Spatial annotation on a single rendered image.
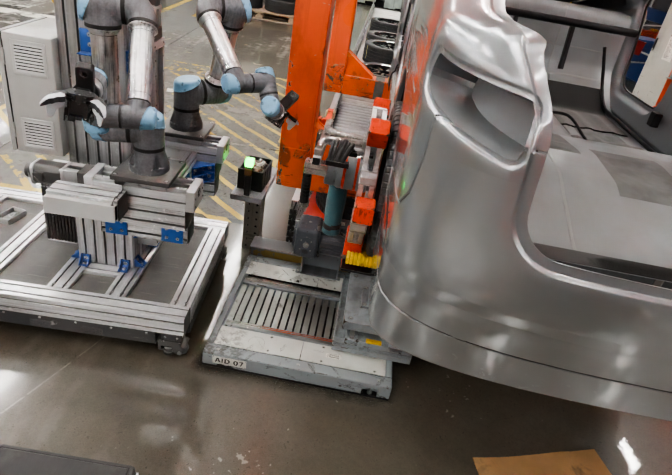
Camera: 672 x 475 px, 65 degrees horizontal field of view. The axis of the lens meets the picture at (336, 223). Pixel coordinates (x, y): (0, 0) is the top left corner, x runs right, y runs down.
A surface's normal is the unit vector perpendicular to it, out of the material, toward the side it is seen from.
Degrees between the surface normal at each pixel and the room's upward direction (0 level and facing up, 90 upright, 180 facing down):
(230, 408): 0
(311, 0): 90
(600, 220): 22
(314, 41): 90
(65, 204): 90
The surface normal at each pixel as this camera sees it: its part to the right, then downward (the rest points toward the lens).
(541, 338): -0.28, 0.68
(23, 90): -0.04, 0.49
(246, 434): 0.15, -0.86
